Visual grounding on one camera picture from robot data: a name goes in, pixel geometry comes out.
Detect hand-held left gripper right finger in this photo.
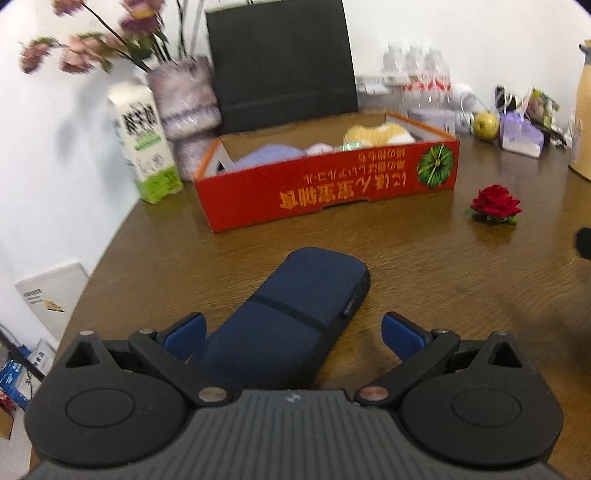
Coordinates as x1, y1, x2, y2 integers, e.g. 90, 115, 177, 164
355, 312, 532, 409

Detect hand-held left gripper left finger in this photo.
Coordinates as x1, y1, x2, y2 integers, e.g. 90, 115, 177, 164
65, 312, 233, 409

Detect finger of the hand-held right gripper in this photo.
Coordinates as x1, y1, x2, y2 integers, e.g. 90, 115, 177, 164
573, 228, 591, 260

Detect dark blue zip case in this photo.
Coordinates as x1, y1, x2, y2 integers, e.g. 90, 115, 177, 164
202, 248, 371, 391

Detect red cardboard box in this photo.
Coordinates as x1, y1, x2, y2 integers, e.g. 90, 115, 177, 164
193, 112, 461, 233

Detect purple knitted cloth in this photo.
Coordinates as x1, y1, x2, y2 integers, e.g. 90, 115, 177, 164
233, 144, 306, 168

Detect yellow white plush toy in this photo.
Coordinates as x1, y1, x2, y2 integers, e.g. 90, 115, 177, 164
343, 122, 414, 147

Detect red artificial rose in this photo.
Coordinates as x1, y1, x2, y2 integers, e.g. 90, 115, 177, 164
470, 185, 523, 225

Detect small black box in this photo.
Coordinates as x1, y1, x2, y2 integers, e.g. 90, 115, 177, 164
542, 127, 572, 149

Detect purple tissue pack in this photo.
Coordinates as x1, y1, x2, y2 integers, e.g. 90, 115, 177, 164
499, 111, 544, 159

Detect yellow thermos jug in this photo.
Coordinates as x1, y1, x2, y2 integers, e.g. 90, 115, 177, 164
568, 39, 591, 181

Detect colourful snack bag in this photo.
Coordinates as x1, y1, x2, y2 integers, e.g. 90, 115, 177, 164
526, 88, 561, 131

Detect yellow-green apple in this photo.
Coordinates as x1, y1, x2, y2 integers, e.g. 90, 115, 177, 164
472, 112, 500, 139

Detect black light stand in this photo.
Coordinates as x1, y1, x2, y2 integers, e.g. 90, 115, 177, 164
0, 323, 40, 400

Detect blue white packets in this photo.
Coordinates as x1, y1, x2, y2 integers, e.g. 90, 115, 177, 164
0, 339, 58, 412

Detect white robot-shaped gadget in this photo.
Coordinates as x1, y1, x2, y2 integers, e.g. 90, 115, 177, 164
450, 83, 479, 134

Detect pale printed tin box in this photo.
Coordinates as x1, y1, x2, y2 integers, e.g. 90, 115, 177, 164
409, 108, 456, 136

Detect white green milk carton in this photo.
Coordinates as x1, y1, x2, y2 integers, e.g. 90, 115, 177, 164
106, 76, 184, 205

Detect clear water bottle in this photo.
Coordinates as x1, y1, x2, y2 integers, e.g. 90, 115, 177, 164
406, 44, 429, 108
382, 44, 409, 77
426, 46, 452, 109

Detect mottled purple white vase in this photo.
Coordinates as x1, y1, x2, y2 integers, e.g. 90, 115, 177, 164
147, 55, 223, 182

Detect flat white carton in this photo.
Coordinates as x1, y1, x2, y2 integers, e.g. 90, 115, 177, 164
355, 73, 411, 96

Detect black paper bag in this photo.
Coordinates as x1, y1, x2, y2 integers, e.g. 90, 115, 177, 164
205, 0, 360, 136

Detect dried pink rose bouquet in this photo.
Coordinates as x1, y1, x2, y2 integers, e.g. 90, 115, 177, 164
18, 0, 206, 75

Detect charger with white cables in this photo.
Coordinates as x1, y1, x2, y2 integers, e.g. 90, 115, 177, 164
495, 85, 523, 116

